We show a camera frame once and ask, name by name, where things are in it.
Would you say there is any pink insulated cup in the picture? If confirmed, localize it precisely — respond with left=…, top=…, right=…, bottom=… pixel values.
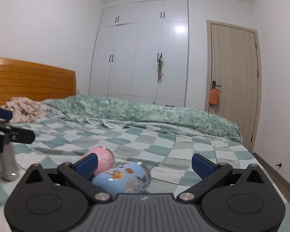
left=82, top=146, right=115, bottom=176

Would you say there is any blue cartoon insulated cup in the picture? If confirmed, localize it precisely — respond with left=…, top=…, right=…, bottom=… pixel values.
left=91, top=161, right=151, bottom=199

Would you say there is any tall stainless steel cup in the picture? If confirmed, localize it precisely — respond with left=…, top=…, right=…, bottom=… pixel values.
left=0, top=142, right=19, bottom=182

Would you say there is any crumpled beige floral clothing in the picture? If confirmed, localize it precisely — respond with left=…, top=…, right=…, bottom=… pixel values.
left=0, top=97, right=48, bottom=124

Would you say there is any wooden orange headboard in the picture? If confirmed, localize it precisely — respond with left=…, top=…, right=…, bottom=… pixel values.
left=0, top=58, right=76, bottom=106

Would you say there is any checkered green bed sheet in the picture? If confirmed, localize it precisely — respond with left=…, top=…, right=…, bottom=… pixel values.
left=0, top=106, right=267, bottom=207

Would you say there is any orange hanging pouch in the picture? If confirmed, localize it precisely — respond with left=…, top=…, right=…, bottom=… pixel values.
left=208, top=89, right=219, bottom=107

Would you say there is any green floral duvet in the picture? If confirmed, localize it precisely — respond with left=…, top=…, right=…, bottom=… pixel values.
left=42, top=95, right=243, bottom=143

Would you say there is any light wooden door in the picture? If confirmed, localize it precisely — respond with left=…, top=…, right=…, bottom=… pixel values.
left=204, top=20, right=262, bottom=152

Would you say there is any green hanging ornament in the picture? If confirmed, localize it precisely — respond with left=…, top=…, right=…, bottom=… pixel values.
left=157, top=53, right=163, bottom=83

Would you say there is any white built-in wardrobe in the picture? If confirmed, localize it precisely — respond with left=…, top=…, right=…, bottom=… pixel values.
left=89, top=0, right=189, bottom=107

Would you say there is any black door handle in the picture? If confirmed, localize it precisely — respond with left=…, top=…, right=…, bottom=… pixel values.
left=212, top=81, right=222, bottom=89

